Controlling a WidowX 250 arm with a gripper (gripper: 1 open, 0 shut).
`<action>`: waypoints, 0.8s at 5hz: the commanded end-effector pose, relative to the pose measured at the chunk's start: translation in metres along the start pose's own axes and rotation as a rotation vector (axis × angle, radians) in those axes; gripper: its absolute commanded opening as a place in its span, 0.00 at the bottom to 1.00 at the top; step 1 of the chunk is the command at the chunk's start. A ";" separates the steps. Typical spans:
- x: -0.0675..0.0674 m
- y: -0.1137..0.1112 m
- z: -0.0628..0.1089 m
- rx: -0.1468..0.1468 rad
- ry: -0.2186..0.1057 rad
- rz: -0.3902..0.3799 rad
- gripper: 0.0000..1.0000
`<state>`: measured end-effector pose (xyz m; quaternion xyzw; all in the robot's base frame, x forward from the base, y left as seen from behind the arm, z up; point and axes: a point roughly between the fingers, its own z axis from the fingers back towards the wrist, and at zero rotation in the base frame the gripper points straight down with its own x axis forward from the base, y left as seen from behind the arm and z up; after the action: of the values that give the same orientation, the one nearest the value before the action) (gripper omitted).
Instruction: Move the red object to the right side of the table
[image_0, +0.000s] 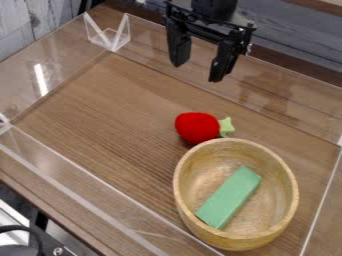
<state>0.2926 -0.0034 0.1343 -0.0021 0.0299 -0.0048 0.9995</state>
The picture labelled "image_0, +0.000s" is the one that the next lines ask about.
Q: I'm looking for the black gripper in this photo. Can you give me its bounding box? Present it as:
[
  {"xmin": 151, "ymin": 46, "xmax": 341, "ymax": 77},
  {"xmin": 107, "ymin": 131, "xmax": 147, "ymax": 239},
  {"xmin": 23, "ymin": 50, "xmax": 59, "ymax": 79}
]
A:
[{"xmin": 164, "ymin": 0, "xmax": 256, "ymax": 82}]

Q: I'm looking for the wooden bowl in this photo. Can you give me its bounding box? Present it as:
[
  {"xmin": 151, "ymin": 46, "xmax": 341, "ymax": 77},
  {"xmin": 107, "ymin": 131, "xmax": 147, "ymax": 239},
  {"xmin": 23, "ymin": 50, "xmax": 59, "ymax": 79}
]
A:
[{"xmin": 172, "ymin": 138, "xmax": 299, "ymax": 251}]

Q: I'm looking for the green rectangular block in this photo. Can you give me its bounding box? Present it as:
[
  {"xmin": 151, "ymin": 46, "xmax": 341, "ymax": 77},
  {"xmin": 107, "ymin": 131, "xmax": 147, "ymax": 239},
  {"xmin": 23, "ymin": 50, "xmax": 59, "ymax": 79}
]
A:
[{"xmin": 195, "ymin": 166, "xmax": 262, "ymax": 229}]

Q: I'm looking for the red plush strawberry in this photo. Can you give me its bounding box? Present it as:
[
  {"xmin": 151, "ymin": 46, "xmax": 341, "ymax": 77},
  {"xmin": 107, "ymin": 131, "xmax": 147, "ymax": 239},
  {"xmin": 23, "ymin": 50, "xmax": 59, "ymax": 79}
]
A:
[{"xmin": 175, "ymin": 112, "xmax": 235, "ymax": 144}]

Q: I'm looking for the clear acrylic corner bracket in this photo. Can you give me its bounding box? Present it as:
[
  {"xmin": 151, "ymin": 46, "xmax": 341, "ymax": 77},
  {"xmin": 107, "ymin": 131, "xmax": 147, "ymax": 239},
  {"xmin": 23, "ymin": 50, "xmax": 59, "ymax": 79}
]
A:
[{"xmin": 83, "ymin": 13, "xmax": 131, "ymax": 52}]

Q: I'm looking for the black metal table frame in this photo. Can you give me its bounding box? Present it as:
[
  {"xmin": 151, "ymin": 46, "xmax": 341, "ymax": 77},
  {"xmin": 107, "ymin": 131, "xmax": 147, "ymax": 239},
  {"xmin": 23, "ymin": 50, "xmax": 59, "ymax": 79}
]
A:
[{"xmin": 28, "ymin": 209, "xmax": 84, "ymax": 256}]

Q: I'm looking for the black cable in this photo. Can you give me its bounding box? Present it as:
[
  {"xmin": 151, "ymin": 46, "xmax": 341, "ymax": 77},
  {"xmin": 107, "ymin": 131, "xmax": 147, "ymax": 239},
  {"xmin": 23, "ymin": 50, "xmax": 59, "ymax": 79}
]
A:
[{"xmin": 0, "ymin": 224, "xmax": 45, "ymax": 256}]

